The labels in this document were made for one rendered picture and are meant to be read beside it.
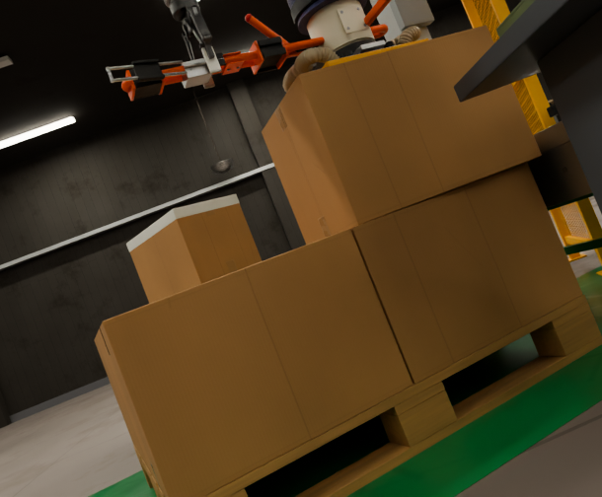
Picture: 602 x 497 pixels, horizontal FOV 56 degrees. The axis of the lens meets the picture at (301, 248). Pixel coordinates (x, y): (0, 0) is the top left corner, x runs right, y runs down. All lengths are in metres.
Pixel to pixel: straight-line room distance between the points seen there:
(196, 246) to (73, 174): 7.53
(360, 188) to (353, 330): 0.35
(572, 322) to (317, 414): 0.78
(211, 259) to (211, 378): 1.71
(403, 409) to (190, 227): 1.78
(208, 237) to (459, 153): 1.66
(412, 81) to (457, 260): 0.48
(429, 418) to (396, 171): 0.61
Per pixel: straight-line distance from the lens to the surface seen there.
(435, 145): 1.55
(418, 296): 1.43
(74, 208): 10.20
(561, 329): 1.69
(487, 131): 1.65
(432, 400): 1.43
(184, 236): 2.86
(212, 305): 1.23
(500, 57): 1.17
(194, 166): 9.93
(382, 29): 1.84
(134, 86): 1.51
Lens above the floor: 0.48
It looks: 3 degrees up
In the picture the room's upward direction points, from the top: 22 degrees counter-clockwise
